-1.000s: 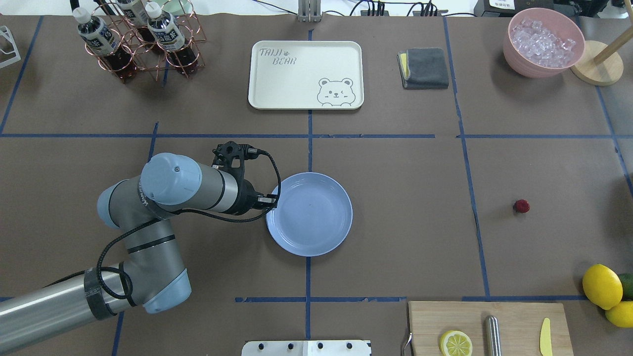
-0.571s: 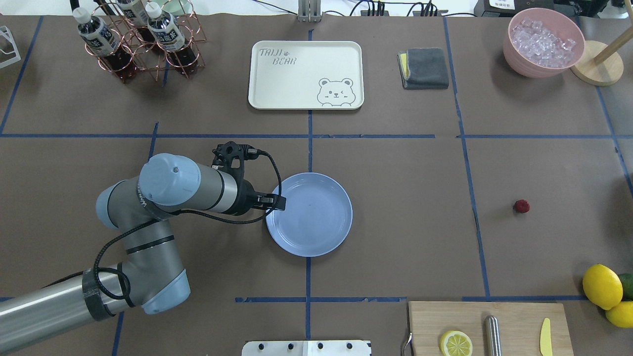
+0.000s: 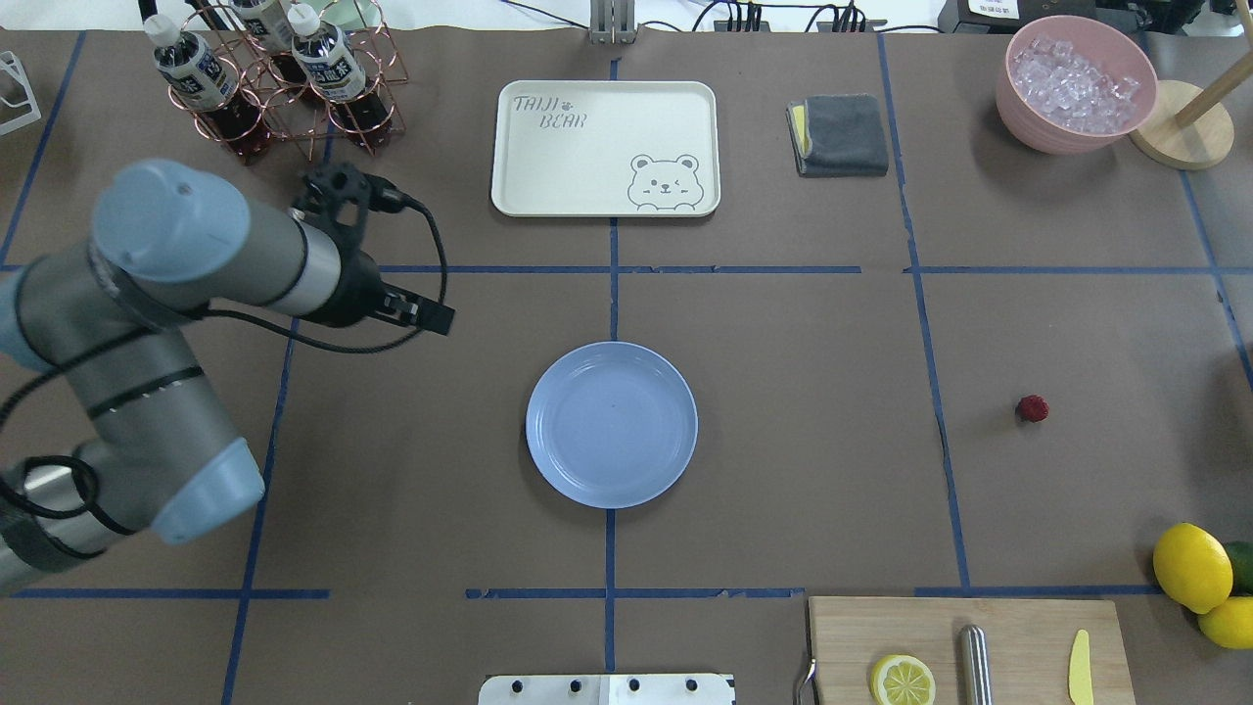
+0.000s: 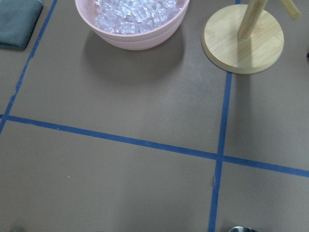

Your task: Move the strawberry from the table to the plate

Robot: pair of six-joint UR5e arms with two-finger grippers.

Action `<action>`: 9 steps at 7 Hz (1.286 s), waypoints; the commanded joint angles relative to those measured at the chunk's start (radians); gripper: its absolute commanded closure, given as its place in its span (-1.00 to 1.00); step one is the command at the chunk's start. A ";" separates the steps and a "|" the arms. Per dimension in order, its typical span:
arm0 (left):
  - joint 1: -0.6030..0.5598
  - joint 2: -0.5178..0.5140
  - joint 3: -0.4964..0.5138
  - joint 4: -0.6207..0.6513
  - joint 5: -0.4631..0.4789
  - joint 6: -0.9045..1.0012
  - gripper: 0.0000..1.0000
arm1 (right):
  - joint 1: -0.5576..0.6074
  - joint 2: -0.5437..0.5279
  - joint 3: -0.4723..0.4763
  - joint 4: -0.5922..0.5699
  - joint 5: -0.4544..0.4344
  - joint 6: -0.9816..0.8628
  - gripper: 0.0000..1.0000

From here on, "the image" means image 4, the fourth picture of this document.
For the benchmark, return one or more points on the pink bowl of ice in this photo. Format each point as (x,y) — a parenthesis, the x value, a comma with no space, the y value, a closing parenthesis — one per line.
(86,10)

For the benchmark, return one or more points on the wooden cup stand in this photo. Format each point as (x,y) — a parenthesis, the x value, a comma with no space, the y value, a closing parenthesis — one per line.
(243,38)

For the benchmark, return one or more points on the steel ice scoop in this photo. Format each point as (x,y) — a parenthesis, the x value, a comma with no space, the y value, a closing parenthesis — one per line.
(242,229)

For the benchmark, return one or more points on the grey folded cloth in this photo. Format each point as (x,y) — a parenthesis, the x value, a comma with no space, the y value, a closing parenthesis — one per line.
(18,19)

